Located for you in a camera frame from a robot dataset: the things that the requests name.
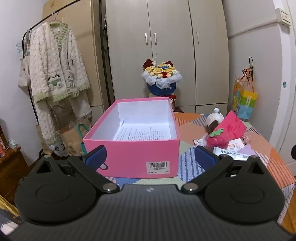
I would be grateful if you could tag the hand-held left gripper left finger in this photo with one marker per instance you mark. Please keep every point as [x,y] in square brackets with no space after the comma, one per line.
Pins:
[97,155]

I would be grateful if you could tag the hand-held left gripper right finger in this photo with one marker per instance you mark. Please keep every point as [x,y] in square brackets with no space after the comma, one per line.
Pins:
[204,158]

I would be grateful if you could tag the small white paper packet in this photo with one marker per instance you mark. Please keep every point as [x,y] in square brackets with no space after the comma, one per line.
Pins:
[199,143]

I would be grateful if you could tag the pink strawberry plush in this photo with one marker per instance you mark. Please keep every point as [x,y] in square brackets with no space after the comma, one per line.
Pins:
[217,141]

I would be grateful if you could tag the white wet wipes pack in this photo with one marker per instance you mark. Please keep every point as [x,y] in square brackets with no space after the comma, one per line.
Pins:
[227,153]

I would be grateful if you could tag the pink cardboard box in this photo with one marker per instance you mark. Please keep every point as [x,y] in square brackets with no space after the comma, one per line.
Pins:
[129,150]

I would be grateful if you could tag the white printed packet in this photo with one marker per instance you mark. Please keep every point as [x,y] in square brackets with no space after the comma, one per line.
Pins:
[235,144]

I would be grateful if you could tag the white brown plush toy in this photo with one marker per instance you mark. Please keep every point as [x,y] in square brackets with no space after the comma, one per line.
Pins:
[212,119]

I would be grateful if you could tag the pink strawberry plush pouch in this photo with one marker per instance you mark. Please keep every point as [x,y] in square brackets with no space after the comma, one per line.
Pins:
[231,125]

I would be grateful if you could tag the lavender packet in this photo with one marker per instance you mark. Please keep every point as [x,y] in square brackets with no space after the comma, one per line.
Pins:
[248,151]

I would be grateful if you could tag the pink floral cloth pouch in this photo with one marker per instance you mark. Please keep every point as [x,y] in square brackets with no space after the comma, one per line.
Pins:
[247,138]

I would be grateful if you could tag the patchwork blanket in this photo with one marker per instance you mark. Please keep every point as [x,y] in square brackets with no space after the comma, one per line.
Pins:
[189,129]

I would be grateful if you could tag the brown paper bag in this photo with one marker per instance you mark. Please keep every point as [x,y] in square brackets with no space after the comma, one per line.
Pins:
[69,139]

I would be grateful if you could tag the colourful gift bag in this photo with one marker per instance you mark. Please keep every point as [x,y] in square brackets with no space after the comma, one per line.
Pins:
[245,104]

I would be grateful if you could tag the black clothes rack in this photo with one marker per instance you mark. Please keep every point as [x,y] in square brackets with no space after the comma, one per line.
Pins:
[34,111]

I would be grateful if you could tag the wooden cabinet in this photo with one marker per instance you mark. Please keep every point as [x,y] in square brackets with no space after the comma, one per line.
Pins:
[11,166]

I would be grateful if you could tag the flower bouquet blue wrap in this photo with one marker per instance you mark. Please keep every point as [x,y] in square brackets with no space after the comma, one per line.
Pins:
[161,81]

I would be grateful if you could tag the white door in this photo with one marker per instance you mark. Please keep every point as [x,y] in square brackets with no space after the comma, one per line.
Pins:
[286,104]

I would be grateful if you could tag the yellow cloth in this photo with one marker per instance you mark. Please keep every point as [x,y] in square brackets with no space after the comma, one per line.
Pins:
[8,206]

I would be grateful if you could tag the cream fluffy cardigan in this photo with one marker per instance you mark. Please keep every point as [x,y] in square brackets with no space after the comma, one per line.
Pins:
[50,60]

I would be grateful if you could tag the cream canvas tote bag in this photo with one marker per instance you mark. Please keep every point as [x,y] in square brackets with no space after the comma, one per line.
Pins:
[24,74]

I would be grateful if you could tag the grey wardrobe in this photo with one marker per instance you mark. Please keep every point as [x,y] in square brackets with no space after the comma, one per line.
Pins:
[171,46]

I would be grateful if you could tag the black wall hook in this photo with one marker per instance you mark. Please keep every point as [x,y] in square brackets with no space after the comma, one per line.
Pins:
[251,64]

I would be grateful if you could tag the beige wall switch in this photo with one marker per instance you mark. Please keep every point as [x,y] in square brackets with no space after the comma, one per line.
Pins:
[283,17]

